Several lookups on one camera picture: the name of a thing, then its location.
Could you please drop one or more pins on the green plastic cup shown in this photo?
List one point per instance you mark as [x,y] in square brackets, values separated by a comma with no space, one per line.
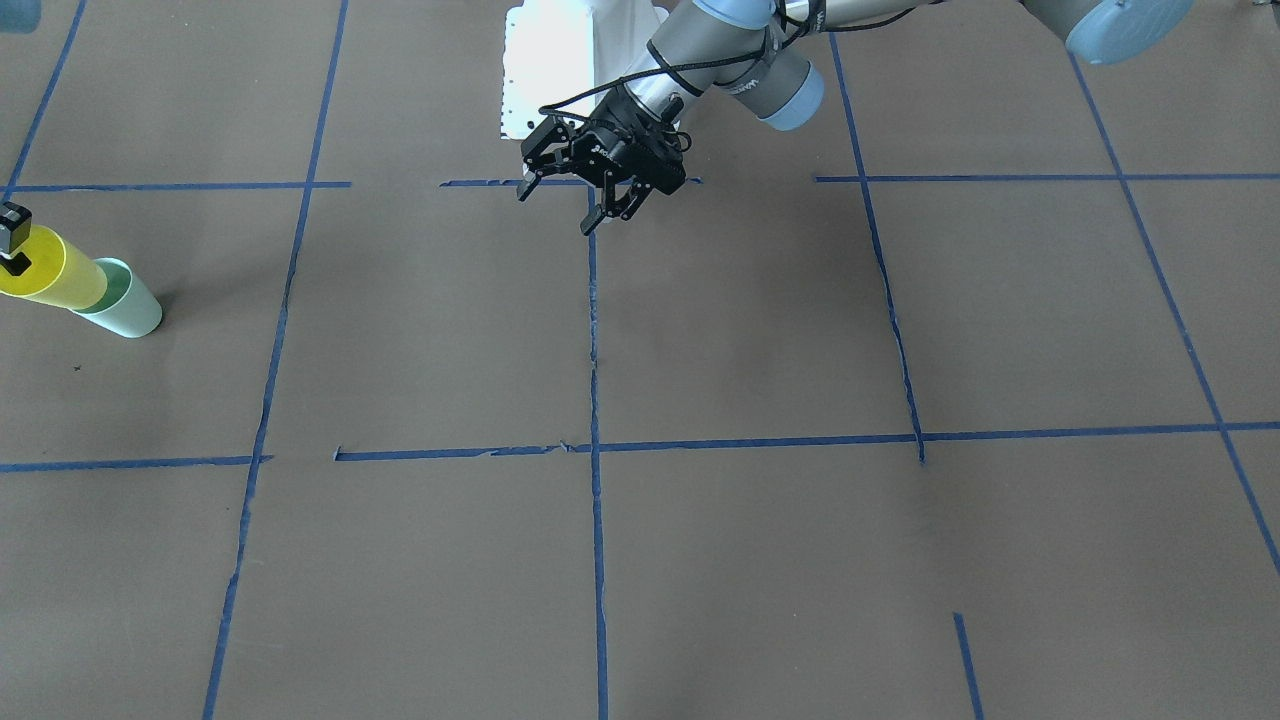
[128,307]

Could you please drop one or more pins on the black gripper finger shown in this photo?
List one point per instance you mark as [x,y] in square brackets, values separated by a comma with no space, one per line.
[16,223]

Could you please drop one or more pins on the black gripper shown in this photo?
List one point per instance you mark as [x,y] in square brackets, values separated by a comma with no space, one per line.
[612,122]

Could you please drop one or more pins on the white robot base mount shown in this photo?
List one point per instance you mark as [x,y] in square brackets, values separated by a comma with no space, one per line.
[557,49]

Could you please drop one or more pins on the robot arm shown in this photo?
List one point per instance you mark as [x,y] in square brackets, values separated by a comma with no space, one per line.
[745,49]

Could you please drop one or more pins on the yellow plastic cup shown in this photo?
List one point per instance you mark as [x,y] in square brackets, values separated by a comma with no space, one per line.
[58,274]

